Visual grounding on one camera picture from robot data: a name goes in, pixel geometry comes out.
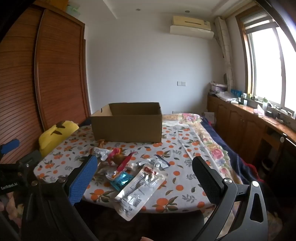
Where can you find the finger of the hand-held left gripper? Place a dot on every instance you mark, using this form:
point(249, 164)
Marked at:
point(9, 145)

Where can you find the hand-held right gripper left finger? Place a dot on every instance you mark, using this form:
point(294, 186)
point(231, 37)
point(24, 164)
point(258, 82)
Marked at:
point(81, 179)

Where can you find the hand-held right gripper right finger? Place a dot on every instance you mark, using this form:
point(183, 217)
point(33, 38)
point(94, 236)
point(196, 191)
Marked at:
point(207, 180)

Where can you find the silver snack packet blue edge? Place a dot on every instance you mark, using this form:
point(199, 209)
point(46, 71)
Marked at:
point(159, 161)

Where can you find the brown cardboard box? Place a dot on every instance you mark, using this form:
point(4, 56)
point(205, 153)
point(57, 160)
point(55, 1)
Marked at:
point(127, 129)

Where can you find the floral blanket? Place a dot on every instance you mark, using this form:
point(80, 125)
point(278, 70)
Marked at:
point(216, 153)

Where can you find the small white orange snack packet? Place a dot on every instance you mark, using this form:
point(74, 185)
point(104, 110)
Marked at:
point(111, 174)

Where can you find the crumpled silver snack packet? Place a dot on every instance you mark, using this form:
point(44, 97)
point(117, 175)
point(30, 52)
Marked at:
point(103, 153)

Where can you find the dark blue blanket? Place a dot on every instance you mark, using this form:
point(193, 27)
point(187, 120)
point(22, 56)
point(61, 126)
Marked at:
point(238, 162)

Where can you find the teal snack packet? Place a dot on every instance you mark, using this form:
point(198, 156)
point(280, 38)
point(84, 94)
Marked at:
point(121, 181)

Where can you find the pink brown snack packet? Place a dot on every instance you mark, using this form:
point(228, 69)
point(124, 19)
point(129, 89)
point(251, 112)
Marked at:
point(116, 157)

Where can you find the small brown snack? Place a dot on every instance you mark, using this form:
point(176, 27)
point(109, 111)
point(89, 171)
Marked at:
point(101, 142)

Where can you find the yellow plush toy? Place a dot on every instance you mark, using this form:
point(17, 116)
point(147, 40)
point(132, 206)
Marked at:
point(53, 136)

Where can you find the orange print bedsheet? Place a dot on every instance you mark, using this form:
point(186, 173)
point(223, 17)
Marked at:
point(171, 148)

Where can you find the long red snack packet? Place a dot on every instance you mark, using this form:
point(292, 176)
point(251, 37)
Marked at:
point(126, 161)

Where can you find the small clear snack packet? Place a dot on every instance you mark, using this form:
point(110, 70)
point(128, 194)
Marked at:
point(135, 166)

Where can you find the large clear snack packet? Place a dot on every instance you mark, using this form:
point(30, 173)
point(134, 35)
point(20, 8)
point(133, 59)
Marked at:
point(138, 191)

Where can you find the white paper bag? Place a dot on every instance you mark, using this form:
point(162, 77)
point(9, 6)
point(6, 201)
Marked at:
point(209, 118)

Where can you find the wooden cabinet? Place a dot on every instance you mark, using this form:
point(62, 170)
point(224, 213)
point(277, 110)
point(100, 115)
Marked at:
point(240, 125)

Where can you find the wooden wardrobe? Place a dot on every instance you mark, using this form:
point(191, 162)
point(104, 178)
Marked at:
point(57, 69)

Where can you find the blue bottles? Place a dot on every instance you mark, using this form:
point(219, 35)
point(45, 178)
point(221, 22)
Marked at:
point(236, 93)

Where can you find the pink boxes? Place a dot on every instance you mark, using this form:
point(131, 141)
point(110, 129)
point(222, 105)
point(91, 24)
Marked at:
point(218, 87)

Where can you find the window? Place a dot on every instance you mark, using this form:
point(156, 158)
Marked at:
point(266, 69)

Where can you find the rolled pale curtain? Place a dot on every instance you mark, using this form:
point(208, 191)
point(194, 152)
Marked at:
point(225, 51)

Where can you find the green storage box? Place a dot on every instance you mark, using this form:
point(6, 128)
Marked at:
point(74, 10)

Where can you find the white wall switch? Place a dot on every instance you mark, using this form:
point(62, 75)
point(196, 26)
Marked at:
point(181, 83)

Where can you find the wall air conditioner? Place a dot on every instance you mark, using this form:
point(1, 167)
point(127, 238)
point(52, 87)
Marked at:
point(192, 31)

